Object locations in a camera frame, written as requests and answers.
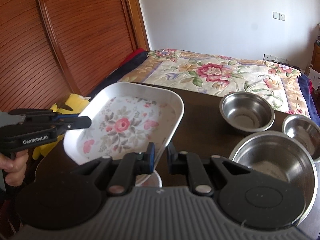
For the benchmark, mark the small steel bowl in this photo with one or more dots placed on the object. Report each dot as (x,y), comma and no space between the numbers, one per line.
(305,131)

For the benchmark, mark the dark blue blanket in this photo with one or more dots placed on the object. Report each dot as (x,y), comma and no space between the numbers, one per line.
(120,72)

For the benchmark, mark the wooden louvered wardrobe door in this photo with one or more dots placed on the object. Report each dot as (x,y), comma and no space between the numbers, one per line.
(51,48)

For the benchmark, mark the large steel bowl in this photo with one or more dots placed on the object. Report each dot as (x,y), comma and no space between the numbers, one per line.
(275,154)

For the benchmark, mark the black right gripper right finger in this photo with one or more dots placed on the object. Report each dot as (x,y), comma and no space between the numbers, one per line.
(205,177)

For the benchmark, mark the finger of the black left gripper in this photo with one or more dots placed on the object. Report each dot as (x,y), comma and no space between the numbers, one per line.
(70,122)
(41,114)

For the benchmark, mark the white paper box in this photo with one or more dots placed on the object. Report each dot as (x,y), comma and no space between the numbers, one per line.
(314,77)

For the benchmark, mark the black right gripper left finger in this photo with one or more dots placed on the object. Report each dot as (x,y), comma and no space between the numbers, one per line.
(118,177)

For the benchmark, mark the floral bed quilt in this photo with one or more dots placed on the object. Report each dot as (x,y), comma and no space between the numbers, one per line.
(285,88)

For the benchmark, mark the yellow plush toy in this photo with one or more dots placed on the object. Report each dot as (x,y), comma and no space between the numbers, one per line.
(70,104)

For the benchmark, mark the floral square plate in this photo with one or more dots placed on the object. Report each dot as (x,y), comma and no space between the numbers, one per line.
(153,180)
(125,118)

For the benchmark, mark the red cloth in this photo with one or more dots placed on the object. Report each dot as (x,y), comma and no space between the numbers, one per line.
(132,55)

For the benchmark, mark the white wall socket strip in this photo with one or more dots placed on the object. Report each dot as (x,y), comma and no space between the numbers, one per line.
(276,59)

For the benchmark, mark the wooden cabinet row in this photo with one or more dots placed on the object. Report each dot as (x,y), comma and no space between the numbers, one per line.
(316,57)

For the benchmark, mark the white wall switch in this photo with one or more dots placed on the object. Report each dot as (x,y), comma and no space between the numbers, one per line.
(278,16)

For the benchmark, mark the person's left hand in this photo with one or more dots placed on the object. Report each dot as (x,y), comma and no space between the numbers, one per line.
(15,169)

